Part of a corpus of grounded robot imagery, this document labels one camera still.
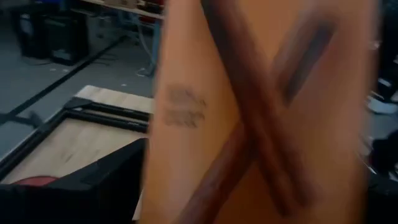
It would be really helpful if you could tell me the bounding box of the Cheerios Protein cereal box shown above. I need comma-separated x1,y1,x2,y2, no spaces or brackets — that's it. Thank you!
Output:
136,0,385,224

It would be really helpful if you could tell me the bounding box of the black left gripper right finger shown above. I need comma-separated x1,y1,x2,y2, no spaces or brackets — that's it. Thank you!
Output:
363,179,398,224

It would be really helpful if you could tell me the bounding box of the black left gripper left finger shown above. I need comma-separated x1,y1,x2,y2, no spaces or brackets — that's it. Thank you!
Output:
0,138,149,224

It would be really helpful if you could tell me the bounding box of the red translucent cup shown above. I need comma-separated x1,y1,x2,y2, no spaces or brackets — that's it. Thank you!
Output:
11,175,59,187

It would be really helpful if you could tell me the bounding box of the black equipment case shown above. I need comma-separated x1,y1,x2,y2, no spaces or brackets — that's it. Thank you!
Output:
17,12,50,60
46,14,93,67

